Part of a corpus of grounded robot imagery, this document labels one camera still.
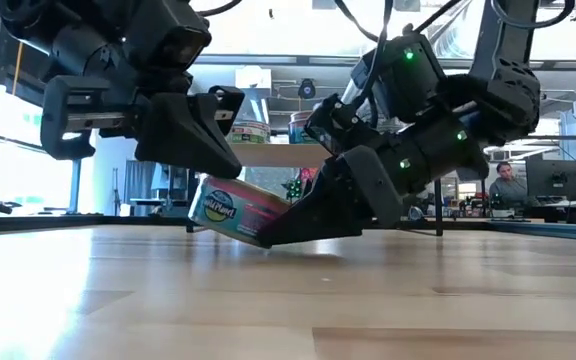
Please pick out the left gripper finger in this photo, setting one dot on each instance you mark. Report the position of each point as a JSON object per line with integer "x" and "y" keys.
{"x": 183, "y": 135}

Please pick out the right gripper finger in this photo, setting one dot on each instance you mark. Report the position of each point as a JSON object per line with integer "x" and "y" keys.
{"x": 338, "y": 200}

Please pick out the silver-lid green albacore can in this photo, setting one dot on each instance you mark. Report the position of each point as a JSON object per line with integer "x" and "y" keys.
{"x": 253, "y": 138}

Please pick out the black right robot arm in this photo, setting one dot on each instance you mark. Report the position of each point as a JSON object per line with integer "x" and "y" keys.
{"x": 508, "y": 90}

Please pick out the colourful patterned panel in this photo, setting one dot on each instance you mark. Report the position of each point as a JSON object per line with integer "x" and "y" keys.
{"x": 309, "y": 175}

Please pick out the small green decorative tree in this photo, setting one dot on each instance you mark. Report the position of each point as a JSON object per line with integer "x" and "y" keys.
{"x": 292, "y": 190}

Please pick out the gray partition panel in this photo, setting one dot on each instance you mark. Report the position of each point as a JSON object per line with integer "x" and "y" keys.
{"x": 140, "y": 182}

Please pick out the person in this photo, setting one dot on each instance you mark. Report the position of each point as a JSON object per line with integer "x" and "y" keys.
{"x": 508, "y": 187}

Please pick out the black computer monitor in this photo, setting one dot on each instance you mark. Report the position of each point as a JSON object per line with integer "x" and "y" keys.
{"x": 558, "y": 177}

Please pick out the black office desk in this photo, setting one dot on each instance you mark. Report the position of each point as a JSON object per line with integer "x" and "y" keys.
{"x": 558, "y": 212}

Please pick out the wooden shelf with black frame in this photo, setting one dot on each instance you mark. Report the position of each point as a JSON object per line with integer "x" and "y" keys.
{"x": 278, "y": 155}

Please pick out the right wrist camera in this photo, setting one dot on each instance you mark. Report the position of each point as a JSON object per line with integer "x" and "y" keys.
{"x": 403, "y": 80}

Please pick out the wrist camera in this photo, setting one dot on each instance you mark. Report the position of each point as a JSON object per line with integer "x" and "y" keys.
{"x": 173, "y": 42}
{"x": 403, "y": 80}

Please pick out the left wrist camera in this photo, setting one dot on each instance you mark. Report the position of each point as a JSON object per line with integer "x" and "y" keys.
{"x": 173, "y": 42}

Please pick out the black dome camera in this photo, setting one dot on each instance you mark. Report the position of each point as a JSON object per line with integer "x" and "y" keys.
{"x": 306, "y": 90}

